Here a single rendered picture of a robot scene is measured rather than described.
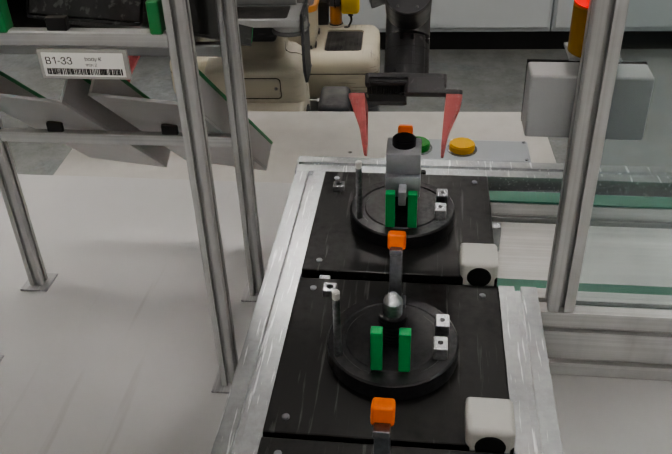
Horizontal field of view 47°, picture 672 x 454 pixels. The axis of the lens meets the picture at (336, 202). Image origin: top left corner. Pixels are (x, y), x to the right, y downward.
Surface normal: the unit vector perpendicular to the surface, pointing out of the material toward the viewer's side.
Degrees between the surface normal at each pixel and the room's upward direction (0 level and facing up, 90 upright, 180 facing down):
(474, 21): 90
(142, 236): 0
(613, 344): 90
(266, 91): 98
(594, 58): 90
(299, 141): 0
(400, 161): 90
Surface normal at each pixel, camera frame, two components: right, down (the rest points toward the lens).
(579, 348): -0.11, 0.54
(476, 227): -0.03, -0.84
